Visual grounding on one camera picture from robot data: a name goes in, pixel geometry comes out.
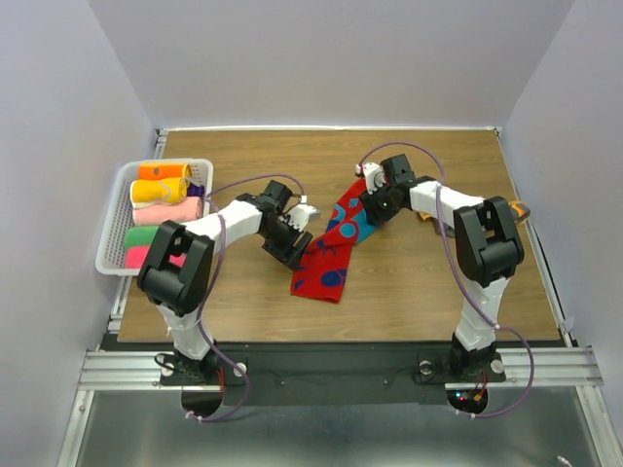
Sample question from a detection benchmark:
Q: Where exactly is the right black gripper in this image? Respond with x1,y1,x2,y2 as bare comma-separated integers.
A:
357,182,401,229

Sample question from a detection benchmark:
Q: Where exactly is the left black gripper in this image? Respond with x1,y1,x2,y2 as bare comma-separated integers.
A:
259,215,312,272

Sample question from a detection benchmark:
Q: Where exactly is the teal red-trimmed towel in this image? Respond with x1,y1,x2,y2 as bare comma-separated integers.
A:
290,180,378,303

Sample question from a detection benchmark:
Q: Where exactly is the yellow patterned towel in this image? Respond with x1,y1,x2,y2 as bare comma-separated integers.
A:
129,177,188,204

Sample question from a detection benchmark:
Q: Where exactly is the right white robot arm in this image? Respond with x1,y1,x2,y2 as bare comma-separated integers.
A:
355,155,525,379

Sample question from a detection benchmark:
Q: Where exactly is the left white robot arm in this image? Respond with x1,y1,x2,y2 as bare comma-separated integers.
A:
137,180,320,384

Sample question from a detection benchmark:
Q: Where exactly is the light pink rolled towel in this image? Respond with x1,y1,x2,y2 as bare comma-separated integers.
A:
132,197,204,226

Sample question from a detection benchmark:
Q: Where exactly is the purple rolled towel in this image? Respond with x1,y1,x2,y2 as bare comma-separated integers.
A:
187,182,205,198

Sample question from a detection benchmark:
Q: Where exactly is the grey orange-trimmed towel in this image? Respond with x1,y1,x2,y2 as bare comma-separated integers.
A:
419,200,531,238

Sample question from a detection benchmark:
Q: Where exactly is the hot pink rolled towel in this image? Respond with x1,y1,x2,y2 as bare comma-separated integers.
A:
125,245,186,269

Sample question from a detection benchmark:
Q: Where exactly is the green rolled towel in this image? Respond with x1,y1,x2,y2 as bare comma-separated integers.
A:
124,226,159,250

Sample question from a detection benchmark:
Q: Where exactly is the orange rolled towel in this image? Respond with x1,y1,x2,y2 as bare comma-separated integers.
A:
137,162,192,181

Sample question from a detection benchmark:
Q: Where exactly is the white plastic basket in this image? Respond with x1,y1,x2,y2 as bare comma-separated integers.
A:
94,158,214,276

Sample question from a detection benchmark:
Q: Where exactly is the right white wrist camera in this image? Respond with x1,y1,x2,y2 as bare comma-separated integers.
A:
355,162,387,195

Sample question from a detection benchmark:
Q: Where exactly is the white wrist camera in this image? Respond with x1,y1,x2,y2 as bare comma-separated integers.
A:
355,162,387,195
283,195,320,232

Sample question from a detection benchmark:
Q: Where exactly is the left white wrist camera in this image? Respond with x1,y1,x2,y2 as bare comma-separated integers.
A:
283,195,320,232

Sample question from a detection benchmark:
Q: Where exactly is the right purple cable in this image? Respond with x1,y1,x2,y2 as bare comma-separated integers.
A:
359,140,536,420

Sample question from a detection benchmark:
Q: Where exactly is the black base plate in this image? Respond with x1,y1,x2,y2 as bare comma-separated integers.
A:
156,341,506,407

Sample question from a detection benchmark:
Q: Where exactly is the aluminium frame rail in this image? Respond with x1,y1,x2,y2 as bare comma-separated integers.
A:
78,351,161,391

